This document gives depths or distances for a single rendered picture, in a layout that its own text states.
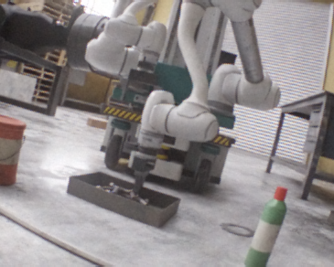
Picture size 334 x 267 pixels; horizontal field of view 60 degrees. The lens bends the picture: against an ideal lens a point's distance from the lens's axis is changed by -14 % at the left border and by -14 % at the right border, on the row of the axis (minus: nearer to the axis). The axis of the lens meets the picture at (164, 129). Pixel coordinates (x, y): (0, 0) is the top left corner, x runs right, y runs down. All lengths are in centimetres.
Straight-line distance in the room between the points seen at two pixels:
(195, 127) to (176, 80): 82
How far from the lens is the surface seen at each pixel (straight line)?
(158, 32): 150
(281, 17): 840
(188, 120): 110
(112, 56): 173
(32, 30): 328
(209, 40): 200
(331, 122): 269
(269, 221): 85
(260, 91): 159
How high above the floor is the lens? 33
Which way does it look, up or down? 2 degrees down
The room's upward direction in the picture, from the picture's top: 15 degrees clockwise
